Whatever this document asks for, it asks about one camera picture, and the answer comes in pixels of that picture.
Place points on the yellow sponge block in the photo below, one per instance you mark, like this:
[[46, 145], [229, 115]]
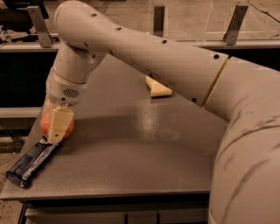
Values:
[[156, 88]]

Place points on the metal bracket post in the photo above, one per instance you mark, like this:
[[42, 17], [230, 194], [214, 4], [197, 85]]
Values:
[[39, 24], [231, 35], [159, 21]]

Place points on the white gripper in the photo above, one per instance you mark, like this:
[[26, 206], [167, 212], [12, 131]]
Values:
[[63, 92]]

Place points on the middle metal bracket post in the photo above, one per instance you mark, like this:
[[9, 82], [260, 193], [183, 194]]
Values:
[[159, 21]]

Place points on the red apple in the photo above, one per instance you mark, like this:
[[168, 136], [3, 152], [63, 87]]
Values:
[[44, 125]]

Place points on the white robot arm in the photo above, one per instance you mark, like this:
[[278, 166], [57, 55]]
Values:
[[245, 185]]

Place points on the left metal bracket post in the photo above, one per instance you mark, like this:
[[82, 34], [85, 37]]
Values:
[[39, 24]]

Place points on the dark blue rxbar wrapper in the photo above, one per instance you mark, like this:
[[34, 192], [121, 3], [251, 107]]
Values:
[[20, 174]]

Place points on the dark equipment top left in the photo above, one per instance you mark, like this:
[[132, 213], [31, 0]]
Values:
[[15, 16]]

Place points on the right metal bracket post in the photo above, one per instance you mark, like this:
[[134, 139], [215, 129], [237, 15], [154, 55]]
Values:
[[231, 35]]

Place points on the grey cabinet under table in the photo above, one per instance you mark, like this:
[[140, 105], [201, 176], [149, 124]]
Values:
[[148, 209]]

